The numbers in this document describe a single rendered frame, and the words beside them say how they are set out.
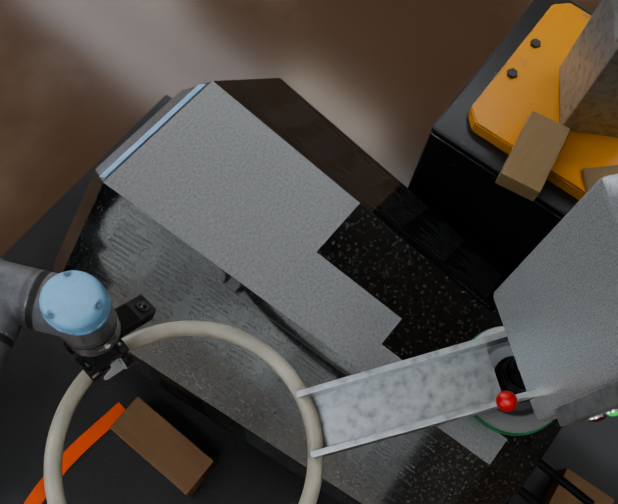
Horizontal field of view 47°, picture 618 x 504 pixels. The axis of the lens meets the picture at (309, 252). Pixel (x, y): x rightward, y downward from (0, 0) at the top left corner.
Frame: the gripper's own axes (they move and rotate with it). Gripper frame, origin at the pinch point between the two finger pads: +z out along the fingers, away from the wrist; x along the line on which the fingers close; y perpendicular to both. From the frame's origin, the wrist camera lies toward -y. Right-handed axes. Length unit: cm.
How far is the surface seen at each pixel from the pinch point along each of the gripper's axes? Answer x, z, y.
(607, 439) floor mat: 98, 84, -100
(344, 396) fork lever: 35.1, -4.6, -25.0
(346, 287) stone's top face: 18.9, 2.9, -43.2
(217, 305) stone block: 2.2, 9.9, -22.0
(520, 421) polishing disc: 62, -1, -48
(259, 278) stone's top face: 5.1, 3.7, -31.2
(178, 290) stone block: -6.7, 12.4, -18.5
